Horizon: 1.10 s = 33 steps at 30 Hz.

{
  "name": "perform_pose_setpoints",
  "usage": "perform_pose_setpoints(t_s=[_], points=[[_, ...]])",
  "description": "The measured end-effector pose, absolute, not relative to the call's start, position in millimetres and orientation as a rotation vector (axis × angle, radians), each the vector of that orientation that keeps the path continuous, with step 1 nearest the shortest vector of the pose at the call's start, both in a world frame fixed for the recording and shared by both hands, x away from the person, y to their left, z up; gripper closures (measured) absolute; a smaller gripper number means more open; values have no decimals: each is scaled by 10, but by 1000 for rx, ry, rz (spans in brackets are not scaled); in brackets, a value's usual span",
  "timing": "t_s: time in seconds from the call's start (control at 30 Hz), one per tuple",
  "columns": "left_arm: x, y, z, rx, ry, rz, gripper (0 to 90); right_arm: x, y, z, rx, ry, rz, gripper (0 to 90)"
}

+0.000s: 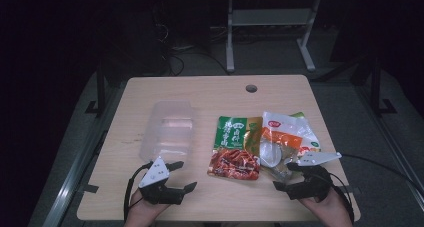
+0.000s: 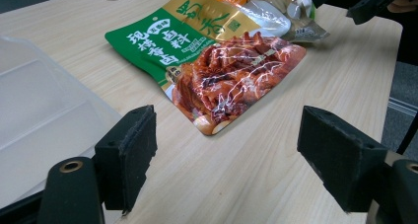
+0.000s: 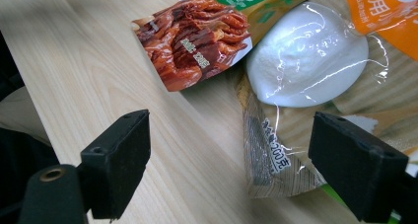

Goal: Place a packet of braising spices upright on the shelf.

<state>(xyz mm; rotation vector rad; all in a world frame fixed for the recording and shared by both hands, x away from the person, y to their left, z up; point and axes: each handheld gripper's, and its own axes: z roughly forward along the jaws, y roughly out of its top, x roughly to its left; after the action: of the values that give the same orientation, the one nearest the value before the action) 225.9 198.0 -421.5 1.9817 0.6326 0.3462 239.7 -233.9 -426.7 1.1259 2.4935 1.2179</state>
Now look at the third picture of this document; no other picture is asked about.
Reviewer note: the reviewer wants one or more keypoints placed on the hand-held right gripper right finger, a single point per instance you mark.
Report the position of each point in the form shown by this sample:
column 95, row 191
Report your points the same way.
column 358, row 168

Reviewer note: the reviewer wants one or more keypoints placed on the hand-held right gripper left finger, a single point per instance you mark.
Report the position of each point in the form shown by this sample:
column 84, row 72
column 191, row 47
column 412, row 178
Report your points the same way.
column 115, row 164

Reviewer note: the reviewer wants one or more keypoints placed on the clear orange white powder packet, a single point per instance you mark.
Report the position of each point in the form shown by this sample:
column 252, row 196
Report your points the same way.
column 305, row 53

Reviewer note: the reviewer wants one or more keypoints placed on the red snack food packet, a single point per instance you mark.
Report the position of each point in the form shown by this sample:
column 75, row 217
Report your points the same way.
column 194, row 43

